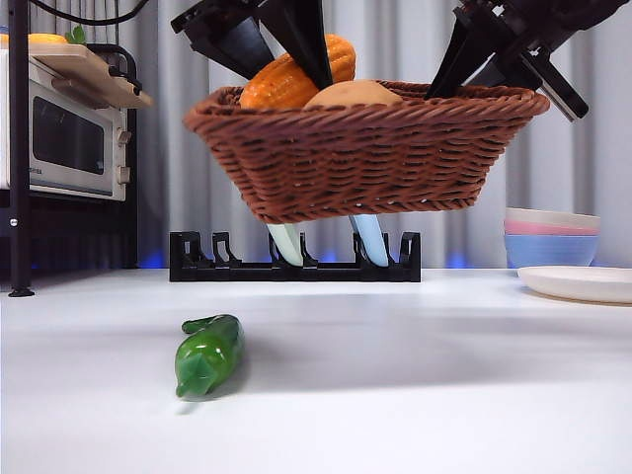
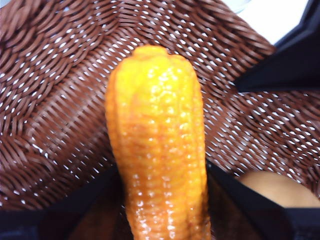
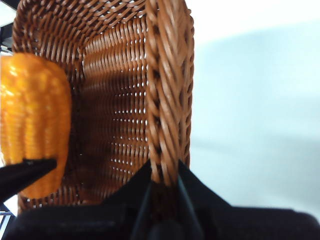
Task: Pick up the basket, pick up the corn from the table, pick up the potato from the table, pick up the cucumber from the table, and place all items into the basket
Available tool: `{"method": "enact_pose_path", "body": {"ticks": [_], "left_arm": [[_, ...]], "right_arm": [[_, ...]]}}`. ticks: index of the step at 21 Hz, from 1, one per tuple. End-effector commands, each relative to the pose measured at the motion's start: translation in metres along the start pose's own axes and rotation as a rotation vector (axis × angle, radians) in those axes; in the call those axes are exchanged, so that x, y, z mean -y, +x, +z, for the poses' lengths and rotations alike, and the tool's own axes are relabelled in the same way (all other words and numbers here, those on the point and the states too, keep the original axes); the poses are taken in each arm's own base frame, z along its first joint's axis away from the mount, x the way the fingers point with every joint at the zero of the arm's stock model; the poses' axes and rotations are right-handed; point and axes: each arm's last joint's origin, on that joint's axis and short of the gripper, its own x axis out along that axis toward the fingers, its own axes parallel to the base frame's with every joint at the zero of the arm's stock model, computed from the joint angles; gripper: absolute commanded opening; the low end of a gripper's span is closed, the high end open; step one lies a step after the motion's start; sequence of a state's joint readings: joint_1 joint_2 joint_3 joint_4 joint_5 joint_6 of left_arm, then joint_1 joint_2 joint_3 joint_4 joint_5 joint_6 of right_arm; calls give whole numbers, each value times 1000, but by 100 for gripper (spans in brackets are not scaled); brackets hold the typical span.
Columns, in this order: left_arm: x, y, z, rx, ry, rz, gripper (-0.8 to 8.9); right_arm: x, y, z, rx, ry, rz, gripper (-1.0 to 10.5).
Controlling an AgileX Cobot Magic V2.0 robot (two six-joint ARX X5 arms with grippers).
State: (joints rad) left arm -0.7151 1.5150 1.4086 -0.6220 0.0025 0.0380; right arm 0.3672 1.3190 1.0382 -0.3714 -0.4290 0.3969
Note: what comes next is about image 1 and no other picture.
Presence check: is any wooden cutting board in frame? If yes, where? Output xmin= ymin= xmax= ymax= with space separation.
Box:
xmin=28 ymin=43 xmax=154 ymax=111

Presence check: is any tan toy potato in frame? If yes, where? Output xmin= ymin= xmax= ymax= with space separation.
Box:
xmin=301 ymin=79 xmax=405 ymax=107

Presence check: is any brown wicker basket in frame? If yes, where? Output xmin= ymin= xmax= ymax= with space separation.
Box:
xmin=183 ymin=79 xmax=551 ymax=226

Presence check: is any green toy cucumber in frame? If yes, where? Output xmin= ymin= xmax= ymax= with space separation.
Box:
xmin=175 ymin=313 xmax=246 ymax=400

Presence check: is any black metal shelf frame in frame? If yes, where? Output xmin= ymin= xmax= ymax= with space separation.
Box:
xmin=0 ymin=0 xmax=139 ymax=299

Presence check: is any pink bowl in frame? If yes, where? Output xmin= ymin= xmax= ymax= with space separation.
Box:
xmin=504 ymin=219 xmax=601 ymax=237

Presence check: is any cream bowl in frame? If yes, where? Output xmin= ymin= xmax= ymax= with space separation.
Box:
xmin=504 ymin=207 xmax=602 ymax=231

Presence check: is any black dish rack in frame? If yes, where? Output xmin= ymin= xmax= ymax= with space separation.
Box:
xmin=168 ymin=230 xmax=422 ymax=283

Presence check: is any grey curtain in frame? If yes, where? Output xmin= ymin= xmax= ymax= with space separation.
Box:
xmin=0 ymin=0 xmax=632 ymax=273

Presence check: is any cream microwave oven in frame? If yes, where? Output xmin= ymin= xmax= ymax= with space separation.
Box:
xmin=0 ymin=48 xmax=130 ymax=202

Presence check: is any blue bowl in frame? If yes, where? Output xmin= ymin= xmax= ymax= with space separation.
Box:
xmin=503 ymin=233 xmax=600 ymax=269

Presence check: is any pale green plate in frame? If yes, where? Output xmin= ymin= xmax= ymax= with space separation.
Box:
xmin=266 ymin=221 xmax=304 ymax=267

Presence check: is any white flat plate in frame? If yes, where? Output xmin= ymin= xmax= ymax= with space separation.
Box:
xmin=515 ymin=265 xmax=632 ymax=305

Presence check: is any yellow toy fruit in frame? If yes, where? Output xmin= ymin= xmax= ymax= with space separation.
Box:
xmin=0 ymin=33 xmax=68 ymax=46

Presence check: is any pale blue plate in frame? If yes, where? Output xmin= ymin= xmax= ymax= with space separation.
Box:
xmin=348 ymin=212 xmax=389 ymax=267

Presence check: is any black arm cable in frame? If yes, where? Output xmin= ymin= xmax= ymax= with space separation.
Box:
xmin=27 ymin=0 xmax=152 ymax=26

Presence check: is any orange toy corn cob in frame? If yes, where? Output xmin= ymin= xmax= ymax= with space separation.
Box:
xmin=239 ymin=33 xmax=357 ymax=111

